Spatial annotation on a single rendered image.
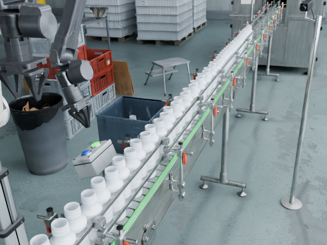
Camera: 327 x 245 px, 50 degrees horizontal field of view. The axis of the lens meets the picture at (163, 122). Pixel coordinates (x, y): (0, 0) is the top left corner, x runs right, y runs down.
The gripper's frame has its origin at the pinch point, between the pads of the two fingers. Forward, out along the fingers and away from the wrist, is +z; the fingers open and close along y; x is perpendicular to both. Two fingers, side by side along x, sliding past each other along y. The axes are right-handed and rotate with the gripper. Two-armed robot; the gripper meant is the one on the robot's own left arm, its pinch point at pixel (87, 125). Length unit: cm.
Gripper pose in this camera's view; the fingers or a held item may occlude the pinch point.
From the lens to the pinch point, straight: 122.2
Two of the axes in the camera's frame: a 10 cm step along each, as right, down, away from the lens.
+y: 3.7, -3.9, 8.4
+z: 3.5, 9.0, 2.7
